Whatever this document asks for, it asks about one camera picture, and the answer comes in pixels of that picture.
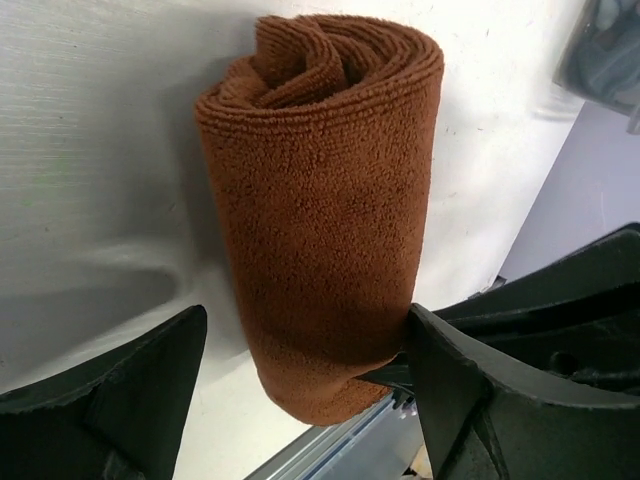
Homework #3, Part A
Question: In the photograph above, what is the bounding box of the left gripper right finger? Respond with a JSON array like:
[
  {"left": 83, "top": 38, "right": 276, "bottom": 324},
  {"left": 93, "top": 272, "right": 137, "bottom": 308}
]
[{"left": 407, "top": 305, "right": 639, "bottom": 479}]

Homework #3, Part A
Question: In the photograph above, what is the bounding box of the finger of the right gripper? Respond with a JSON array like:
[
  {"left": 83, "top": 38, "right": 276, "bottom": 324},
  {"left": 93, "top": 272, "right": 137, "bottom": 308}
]
[{"left": 360, "top": 223, "right": 639, "bottom": 400}]

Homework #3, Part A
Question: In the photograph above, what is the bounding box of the brown towel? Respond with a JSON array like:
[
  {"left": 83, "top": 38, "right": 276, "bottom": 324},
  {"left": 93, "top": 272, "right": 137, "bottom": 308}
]
[{"left": 194, "top": 15, "right": 445, "bottom": 426}]

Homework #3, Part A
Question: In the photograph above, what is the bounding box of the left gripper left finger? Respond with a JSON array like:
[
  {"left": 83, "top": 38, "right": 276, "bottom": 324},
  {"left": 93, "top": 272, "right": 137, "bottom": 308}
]
[{"left": 1, "top": 305, "right": 207, "bottom": 480}]

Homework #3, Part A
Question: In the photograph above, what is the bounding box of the aluminium front rail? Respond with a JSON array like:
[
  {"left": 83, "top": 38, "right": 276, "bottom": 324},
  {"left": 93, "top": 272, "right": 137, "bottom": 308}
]
[{"left": 248, "top": 396, "right": 423, "bottom": 480}]

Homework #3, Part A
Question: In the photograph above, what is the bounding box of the clear grey plastic bin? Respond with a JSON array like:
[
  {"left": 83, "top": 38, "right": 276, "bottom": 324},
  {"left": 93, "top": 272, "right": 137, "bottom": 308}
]
[{"left": 554, "top": 1, "right": 639, "bottom": 120}]

